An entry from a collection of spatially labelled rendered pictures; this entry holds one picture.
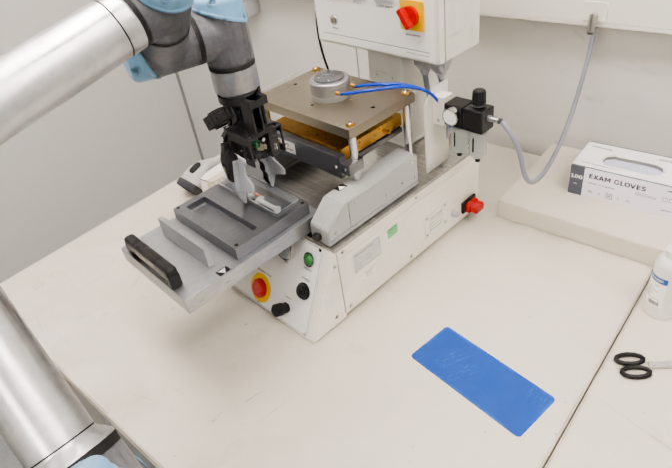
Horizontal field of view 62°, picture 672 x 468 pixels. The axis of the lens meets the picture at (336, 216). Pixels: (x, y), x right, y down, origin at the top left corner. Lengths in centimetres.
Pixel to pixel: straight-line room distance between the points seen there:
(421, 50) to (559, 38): 47
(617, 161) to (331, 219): 67
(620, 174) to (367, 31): 61
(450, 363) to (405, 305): 16
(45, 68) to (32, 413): 39
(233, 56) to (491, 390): 68
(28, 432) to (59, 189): 183
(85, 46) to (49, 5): 168
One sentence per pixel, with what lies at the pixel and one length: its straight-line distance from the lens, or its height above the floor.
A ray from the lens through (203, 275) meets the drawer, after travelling 95.
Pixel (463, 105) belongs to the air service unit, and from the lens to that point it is 109.
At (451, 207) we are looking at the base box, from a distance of 127.
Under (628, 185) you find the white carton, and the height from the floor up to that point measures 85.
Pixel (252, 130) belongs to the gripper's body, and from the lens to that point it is 93.
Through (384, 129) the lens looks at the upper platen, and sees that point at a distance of 110.
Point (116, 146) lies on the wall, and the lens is 259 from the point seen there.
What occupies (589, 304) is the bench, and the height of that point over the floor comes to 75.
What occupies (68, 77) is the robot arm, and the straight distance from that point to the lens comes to 72.
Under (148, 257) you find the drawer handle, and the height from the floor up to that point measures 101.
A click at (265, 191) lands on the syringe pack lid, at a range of 105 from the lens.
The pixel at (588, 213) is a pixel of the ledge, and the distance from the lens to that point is 132.
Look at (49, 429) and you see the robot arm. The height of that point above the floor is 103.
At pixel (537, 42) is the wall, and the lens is 151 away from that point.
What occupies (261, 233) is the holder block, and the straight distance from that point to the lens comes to 97.
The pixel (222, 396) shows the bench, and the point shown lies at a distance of 106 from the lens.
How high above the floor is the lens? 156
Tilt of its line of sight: 35 degrees down
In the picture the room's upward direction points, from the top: 9 degrees counter-clockwise
